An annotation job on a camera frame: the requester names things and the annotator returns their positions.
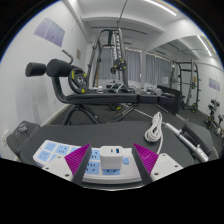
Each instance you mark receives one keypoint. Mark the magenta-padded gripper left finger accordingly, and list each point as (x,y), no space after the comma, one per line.
(61,166)

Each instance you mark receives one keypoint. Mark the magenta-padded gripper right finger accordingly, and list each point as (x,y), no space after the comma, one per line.
(163,165)

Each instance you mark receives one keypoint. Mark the white charger block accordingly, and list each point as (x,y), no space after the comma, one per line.
(111,160)

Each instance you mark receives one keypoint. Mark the white power strip blue sockets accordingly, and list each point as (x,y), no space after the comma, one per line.
(53,150)

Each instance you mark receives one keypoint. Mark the black padded seat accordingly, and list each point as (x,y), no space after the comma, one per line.
(196,133)

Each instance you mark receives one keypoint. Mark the bunch of keys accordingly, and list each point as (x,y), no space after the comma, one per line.
(22,127)

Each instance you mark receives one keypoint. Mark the black flat padded bench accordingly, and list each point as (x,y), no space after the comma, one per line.
(110,133)

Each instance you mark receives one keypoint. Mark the black box platform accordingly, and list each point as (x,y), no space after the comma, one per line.
(171,100)

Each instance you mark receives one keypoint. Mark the dumbbell rack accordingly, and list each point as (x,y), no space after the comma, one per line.
(213,113)

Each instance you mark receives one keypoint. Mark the black roller-pad workout bench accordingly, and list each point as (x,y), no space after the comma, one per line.
(100,98)

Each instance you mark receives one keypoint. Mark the white paper sign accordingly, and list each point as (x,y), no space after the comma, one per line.
(165,80)

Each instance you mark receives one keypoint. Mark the black yellow weight plate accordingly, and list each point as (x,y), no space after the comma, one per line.
(77,81)

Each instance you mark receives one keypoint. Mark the black power rack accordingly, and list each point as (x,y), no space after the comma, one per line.
(192,83)

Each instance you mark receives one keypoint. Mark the grey window curtains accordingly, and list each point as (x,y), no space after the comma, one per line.
(133,63)

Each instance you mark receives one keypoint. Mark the black weight plate on machine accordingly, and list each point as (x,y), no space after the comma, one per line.
(119,64)

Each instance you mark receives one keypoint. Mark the long ceiling light strip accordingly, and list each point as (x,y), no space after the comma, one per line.
(204,45)
(163,7)

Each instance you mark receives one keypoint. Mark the white wall socket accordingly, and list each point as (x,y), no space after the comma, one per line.
(4,137)

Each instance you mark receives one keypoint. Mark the small purple wall poster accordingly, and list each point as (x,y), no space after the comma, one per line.
(214,84)

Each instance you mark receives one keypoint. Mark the small brown wall plaque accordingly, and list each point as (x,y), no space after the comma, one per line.
(78,54)

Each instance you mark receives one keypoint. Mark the grey smith machine frame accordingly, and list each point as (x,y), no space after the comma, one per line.
(123,46)

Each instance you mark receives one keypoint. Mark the large purple wall poster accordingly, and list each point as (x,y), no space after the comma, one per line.
(50,31)

